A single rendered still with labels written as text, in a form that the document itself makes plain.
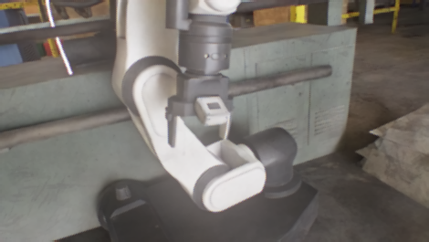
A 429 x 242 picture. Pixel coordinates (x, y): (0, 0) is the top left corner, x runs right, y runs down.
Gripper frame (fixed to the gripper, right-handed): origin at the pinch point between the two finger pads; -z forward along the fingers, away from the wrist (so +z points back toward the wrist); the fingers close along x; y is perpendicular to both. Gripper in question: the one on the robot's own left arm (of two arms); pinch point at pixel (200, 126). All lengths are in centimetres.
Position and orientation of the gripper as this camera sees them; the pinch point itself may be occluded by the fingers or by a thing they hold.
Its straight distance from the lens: 51.8
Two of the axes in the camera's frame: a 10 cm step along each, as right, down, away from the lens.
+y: 5.0, 3.1, -8.1
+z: 0.7, -9.4, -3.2
